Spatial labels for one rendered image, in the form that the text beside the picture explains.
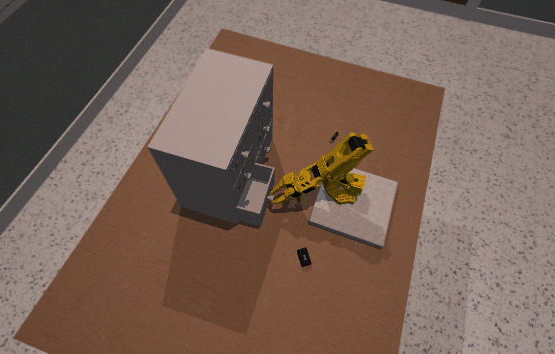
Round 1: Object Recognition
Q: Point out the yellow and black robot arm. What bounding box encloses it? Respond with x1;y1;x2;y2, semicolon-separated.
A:
297;133;373;204

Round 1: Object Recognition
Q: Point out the dark grey chest of drawers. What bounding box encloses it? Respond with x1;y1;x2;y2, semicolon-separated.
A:
148;48;273;224

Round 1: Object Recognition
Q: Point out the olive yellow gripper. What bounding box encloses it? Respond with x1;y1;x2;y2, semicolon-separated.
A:
269;172;303;204

